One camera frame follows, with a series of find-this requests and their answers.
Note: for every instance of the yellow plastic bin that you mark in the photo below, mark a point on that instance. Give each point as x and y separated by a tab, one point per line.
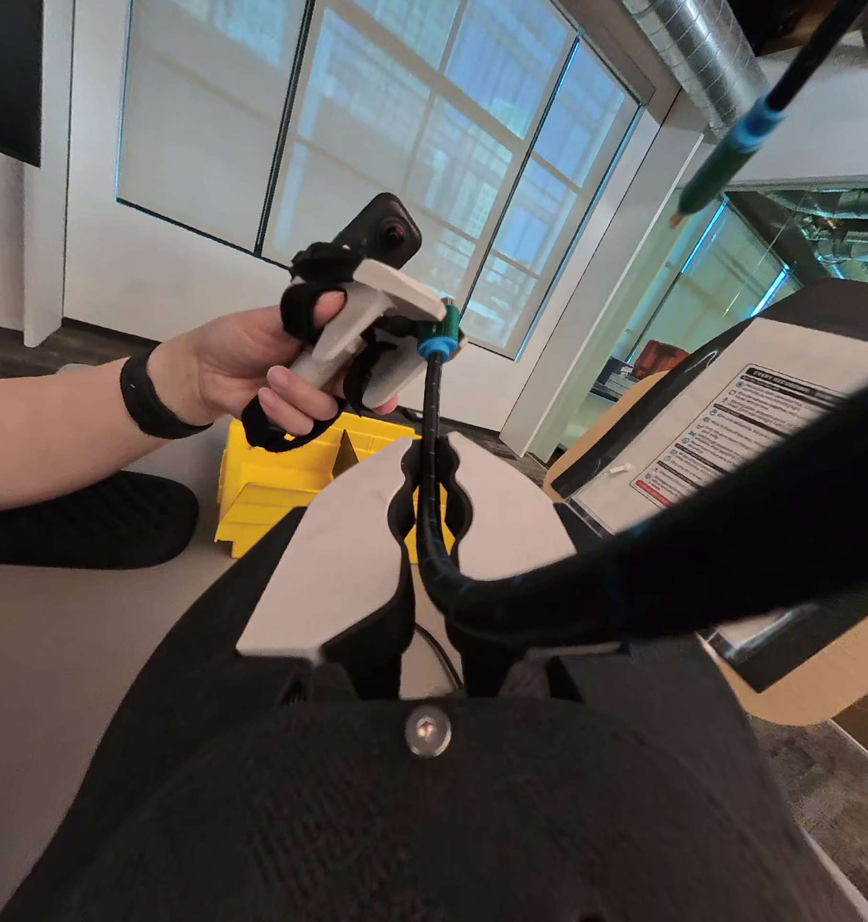
275	490

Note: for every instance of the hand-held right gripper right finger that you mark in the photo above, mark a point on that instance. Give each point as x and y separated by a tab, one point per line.
513	518

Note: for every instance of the silver spiral ventilation duct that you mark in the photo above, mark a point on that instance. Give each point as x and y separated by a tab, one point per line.
693	50

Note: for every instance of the black wristband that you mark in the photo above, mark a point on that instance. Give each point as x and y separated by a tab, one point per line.
145	403

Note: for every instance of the black knit cloth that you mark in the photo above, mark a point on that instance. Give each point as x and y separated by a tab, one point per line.
81	518

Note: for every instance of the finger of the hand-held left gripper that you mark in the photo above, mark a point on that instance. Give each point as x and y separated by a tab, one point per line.
405	292
394	367

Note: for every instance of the person's left hand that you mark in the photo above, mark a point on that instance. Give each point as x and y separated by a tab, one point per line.
217	367

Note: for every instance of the red box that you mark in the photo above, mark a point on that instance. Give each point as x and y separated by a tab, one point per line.
661	359

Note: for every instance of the person's left forearm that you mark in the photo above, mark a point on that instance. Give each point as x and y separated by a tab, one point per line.
45	446

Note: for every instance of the black wall screen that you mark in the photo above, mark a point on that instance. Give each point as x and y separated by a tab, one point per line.
5	72

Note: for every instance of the glass partition wall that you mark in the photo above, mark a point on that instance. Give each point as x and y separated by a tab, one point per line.
729	288

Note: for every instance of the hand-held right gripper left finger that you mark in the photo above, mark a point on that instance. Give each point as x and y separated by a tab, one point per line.
333	569

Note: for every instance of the laminated instruction sheet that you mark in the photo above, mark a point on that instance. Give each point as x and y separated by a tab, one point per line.
664	432

